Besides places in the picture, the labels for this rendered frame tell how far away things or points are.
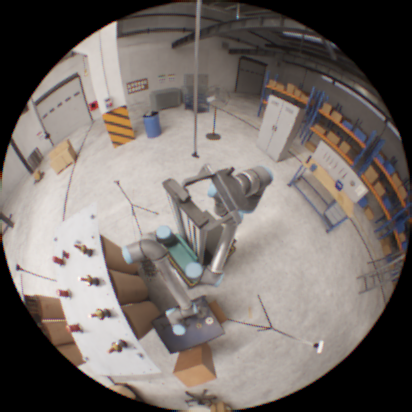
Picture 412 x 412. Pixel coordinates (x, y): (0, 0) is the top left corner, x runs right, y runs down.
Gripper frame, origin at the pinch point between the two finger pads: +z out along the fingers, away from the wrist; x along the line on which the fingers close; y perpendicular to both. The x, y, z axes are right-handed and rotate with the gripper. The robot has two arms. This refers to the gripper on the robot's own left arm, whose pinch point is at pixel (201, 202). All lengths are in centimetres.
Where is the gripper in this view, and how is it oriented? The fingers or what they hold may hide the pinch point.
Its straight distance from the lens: 35.7
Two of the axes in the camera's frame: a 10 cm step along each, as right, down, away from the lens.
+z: -7.8, 3.6, -5.0
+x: 4.7, 8.7, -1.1
